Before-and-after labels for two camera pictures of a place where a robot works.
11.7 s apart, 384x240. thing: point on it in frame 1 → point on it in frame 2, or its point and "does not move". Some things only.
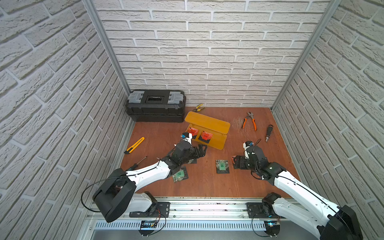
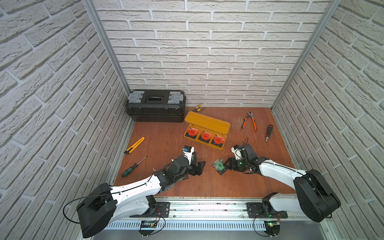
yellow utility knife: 135,145 does not move
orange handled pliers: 250,115 does not move
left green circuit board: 148,224 does not move
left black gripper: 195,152 → 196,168
